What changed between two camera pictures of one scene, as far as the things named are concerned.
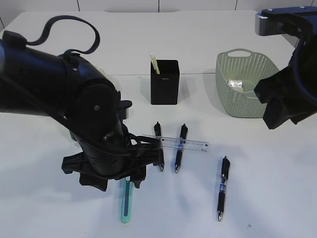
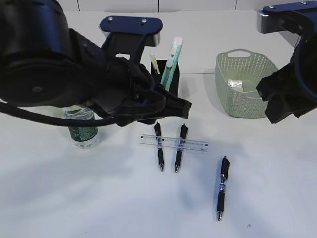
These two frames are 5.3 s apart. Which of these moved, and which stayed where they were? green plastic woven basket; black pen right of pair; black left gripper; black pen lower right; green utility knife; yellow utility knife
Moved: green utility knife; black left gripper
Stayed: black pen right of pair; yellow utility knife; black pen lower right; green plastic woven basket
